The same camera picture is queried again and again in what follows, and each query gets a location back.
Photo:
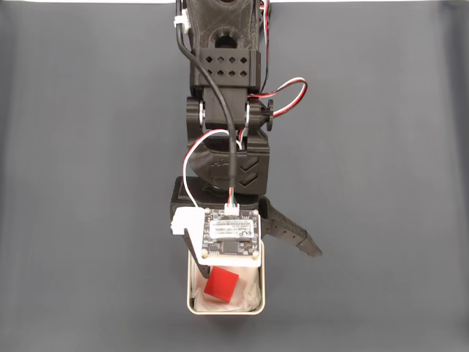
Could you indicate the white crumpled cloth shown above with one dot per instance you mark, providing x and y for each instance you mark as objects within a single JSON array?
[{"x": 249, "y": 289}]

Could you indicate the dark grey table mat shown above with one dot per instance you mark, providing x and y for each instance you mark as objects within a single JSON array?
[{"x": 73, "y": 183}]

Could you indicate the square metal box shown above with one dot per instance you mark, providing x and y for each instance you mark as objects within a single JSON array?
[{"x": 189, "y": 293}]

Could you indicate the red cube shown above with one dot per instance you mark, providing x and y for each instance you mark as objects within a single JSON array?
[{"x": 221, "y": 284}]

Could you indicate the camera board on white mount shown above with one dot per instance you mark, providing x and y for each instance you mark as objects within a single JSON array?
[{"x": 231, "y": 234}]

